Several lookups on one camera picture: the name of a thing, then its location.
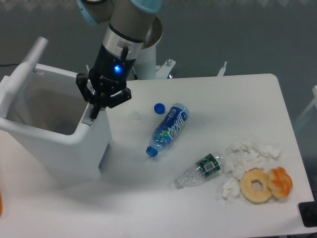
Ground white push-lid trash can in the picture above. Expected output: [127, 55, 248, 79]
[0, 37, 112, 184]

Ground black device at edge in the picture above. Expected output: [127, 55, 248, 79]
[298, 201, 317, 228]

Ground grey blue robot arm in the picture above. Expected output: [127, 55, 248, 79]
[76, 0, 162, 119]

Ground orange twisted bread roll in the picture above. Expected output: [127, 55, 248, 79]
[267, 167, 293, 199]

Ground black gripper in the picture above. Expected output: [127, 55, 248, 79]
[76, 45, 135, 119]

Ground ring doughnut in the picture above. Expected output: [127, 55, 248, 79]
[239, 169, 272, 203]

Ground large crumpled white tissue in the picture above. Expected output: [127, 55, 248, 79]
[224, 140, 282, 180]

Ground small crumpled white tissue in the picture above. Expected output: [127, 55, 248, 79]
[221, 178, 240, 204]

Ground white metal frame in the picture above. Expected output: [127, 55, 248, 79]
[86, 59, 228, 80]

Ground blue label plastic bottle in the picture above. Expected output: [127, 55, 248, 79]
[146, 103, 190, 158]

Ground white bottle cap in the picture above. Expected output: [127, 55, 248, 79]
[130, 112, 141, 120]

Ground green label clear bottle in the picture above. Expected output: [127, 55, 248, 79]
[174, 152, 226, 189]

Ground blue bottle cap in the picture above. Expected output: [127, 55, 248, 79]
[154, 103, 165, 115]

